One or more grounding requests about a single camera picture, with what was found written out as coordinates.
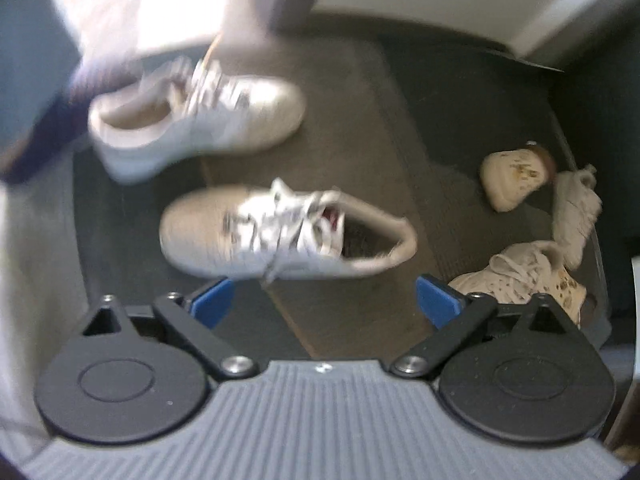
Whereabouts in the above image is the dark blue cloth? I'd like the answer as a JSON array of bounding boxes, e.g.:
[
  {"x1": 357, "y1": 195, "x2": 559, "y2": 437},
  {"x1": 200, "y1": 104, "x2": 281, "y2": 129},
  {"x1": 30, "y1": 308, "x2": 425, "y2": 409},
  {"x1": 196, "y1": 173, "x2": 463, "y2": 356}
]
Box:
[{"x1": 0, "y1": 0, "x2": 88, "y2": 183}]

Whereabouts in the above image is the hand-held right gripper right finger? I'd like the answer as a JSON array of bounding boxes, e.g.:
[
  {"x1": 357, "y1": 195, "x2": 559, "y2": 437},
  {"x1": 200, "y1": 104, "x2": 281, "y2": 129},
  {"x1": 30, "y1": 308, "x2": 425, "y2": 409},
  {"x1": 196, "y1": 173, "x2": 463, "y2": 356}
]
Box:
[{"x1": 390, "y1": 274, "x2": 581, "y2": 380}]

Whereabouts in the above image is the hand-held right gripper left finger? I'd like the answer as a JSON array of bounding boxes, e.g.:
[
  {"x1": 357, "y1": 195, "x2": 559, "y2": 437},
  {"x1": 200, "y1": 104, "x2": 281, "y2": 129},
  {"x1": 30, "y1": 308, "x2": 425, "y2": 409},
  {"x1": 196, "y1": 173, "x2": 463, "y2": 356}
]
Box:
[{"x1": 80, "y1": 277, "x2": 258, "y2": 381}]

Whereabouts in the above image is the grey patterned door mat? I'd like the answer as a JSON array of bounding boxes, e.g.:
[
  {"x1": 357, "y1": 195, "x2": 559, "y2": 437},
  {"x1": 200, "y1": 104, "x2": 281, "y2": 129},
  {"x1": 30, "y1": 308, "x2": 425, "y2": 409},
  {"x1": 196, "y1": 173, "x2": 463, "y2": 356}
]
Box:
[{"x1": 72, "y1": 35, "x2": 613, "y2": 361}]

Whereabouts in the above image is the chunky white sneaker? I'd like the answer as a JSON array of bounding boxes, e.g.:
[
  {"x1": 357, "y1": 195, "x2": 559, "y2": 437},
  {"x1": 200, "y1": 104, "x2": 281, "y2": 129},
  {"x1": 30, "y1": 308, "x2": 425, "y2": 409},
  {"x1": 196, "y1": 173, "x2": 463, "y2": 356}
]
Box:
[
  {"x1": 447, "y1": 240, "x2": 568, "y2": 306},
  {"x1": 552, "y1": 164, "x2": 603, "y2": 270}
]

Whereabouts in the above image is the white lace-up sneaker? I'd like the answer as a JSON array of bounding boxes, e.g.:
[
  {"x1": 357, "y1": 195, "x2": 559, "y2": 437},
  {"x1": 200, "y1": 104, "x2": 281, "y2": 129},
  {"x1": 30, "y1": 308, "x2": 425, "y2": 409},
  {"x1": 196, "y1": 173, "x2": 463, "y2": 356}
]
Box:
[
  {"x1": 159, "y1": 179, "x2": 418, "y2": 286},
  {"x1": 89, "y1": 57, "x2": 307, "y2": 185}
]

